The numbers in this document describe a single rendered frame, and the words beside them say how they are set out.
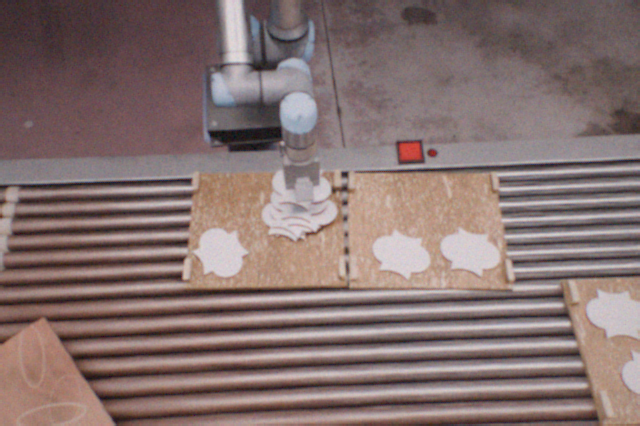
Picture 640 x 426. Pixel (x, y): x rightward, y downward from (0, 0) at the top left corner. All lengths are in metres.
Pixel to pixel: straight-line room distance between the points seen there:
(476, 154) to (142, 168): 0.96
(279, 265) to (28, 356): 0.60
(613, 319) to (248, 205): 0.95
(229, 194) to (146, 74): 1.73
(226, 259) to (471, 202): 0.68
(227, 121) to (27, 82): 1.82
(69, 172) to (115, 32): 1.81
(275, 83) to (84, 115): 1.99
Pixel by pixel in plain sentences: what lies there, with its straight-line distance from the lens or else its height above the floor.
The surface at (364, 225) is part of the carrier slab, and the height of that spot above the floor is 0.94.
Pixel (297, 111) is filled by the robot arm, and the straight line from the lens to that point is 1.30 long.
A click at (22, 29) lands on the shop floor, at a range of 3.80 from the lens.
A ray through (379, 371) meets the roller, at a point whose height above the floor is 0.92.
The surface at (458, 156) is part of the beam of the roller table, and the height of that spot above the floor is 0.91.
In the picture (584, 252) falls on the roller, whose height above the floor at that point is 0.92.
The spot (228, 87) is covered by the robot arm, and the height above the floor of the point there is 1.36.
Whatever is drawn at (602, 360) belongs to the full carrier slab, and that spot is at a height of 0.94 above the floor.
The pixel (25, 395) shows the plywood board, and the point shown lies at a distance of 1.52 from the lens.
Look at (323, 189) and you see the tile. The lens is 1.55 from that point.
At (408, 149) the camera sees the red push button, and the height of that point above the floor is 0.93.
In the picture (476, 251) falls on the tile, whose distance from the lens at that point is 1.66.
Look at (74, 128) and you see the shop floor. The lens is 3.25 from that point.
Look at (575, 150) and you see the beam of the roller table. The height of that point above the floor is 0.92.
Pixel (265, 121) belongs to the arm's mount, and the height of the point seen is 0.95.
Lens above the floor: 2.38
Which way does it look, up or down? 59 degrees down
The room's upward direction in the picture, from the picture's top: straight up
